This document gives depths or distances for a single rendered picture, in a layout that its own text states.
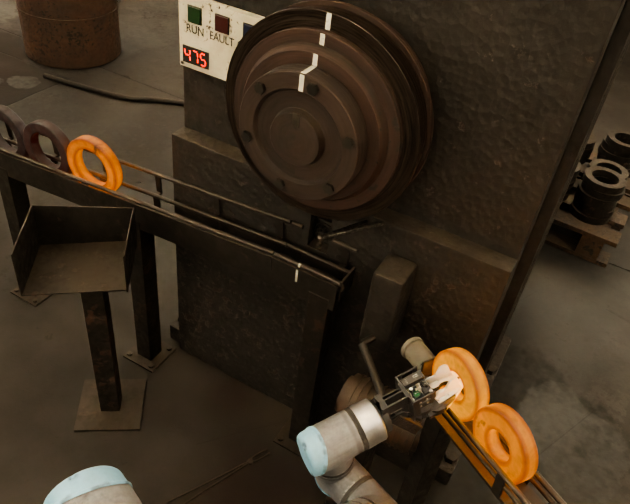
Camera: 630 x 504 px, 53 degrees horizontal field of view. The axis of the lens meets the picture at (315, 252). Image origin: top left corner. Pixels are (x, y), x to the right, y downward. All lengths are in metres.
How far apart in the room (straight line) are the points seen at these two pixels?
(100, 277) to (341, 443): 0.81
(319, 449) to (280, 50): 0.78
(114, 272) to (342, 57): 0.85
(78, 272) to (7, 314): 0.84
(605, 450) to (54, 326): 1.96
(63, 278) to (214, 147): 0.52
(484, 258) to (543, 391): 1.08
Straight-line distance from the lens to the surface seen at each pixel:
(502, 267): 1.50
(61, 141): 2.04
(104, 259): 1.80
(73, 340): 2.44
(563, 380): 2.58
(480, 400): 1.36
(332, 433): 1.28
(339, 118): 1.24
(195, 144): 1.76
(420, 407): 1.32
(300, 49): 1.30
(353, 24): 1.27
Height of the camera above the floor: 1.76
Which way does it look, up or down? 39 degrees down
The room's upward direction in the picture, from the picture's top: 8 degrees clockwise
